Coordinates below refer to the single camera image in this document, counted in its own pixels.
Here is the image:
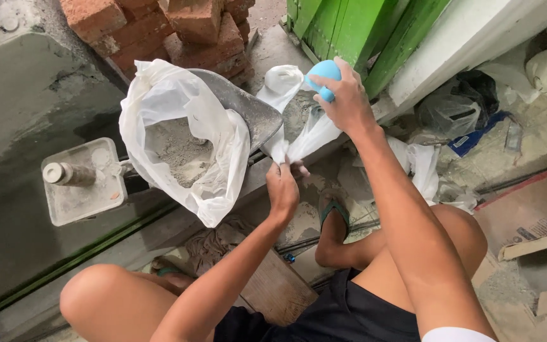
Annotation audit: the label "person's left hand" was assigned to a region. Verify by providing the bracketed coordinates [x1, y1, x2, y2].
[265, 160, 311, 220]

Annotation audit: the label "brown wooden board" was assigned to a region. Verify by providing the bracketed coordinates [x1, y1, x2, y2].
[234, 249, 320, 327]

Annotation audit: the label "small white plastic bag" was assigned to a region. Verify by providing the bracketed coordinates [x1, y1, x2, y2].
[256, 65, 345, 165]

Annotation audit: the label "white dusty scale base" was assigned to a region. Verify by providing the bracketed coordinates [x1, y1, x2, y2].
[41, 137, 134, 228]

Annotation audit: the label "brown paper cement sack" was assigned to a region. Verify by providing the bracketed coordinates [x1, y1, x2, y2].
[472, 161, 547, 342]

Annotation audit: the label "person's right hand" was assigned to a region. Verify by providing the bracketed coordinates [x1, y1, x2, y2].
[308, 56, 383, 139]

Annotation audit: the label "green wooden door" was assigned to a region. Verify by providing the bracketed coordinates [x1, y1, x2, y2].
[285, 0, 453, 100]

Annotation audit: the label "large white plastic bag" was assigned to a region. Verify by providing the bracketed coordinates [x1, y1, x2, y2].
[119, 59, 252, 229]

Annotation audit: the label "person's leg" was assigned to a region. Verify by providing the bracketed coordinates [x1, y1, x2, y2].
[59, 263, 217, 342]
[314, 203, 489, 314]

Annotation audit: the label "grey metal scale pan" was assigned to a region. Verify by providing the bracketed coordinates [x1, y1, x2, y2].
[185, 69, 285, 155]

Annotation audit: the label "blue plastic packet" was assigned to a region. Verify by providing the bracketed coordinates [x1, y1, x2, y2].
[446, 111, 512, 158]

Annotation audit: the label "person's left leg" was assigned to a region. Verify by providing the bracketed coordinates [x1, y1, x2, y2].
[59, 263, 217, 342]

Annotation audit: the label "black plastic bag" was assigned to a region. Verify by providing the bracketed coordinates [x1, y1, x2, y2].
[453, 70, 500, 130]

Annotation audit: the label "pile of red bricks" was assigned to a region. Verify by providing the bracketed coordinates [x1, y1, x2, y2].
[59, 0, 258, 87]

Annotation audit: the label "metal cylinder weight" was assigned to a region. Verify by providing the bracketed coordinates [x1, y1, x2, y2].
[42, 162, 98, 187]

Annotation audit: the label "person's black shorts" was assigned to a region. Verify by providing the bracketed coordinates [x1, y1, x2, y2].
[213, 268, 422, 342]

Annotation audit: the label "person's white sleeve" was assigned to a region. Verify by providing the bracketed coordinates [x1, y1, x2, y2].
[421, 326, 497, 342]

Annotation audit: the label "green flip-flop sandal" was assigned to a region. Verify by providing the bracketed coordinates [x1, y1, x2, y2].
[149, 256, 194, 279]
[318, 187, 351, 239]

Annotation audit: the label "light blue plastic scoop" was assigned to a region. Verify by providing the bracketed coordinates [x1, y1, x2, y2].
[304, 59, 343, 103]

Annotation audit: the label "person's right leg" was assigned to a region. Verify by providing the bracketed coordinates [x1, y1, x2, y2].
[314, 203, 489, 314]

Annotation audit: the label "clear plastic bag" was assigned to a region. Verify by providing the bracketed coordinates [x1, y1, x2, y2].
[417, 89, 482, 141]

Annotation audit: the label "heap of white plastic bags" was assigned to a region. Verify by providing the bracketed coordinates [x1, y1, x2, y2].
[349, 137, 479, 215]

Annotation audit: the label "small clear plastic packet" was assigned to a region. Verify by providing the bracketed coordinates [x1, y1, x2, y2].
[505, 118, 524, 154]

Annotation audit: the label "grey dusty cloth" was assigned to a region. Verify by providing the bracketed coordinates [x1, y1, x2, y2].
[185, 216, 256, 277]

